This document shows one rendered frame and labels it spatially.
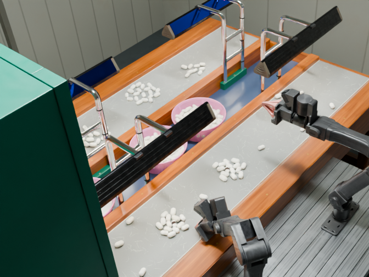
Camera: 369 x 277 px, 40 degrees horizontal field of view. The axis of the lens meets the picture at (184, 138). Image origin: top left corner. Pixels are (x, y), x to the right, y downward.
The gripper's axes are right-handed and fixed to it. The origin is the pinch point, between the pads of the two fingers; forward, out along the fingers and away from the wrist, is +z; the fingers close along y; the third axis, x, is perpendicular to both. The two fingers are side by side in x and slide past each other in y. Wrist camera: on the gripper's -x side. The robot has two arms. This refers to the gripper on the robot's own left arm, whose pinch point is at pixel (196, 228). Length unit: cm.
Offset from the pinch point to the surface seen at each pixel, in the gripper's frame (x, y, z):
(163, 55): -65, -83, 71
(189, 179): -12.7, -18.6, 16.1
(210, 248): 6.3, 4.8, -8.8
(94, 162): -40, 1, 44
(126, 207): -19.7, 10.4, 20.8
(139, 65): -67, -67, 73
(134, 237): -9.8, 17.6, 13.4
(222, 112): -25, -63, 28
